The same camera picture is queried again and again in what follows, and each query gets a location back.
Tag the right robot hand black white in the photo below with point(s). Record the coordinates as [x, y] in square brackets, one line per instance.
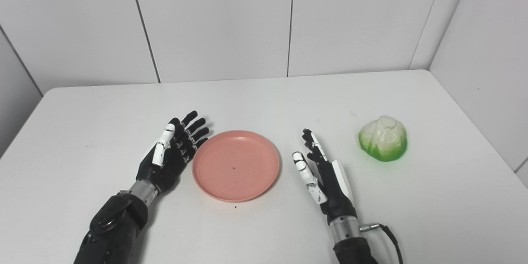
[336, 189]

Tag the pink round plate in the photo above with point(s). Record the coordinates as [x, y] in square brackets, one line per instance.
[235, 167]

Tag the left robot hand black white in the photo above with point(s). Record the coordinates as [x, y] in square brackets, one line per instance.
[169, 165]

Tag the green white toy cabbage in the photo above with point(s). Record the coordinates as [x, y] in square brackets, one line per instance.
[383, 140]

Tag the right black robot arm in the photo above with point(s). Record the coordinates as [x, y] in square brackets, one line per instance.
[350, 247]

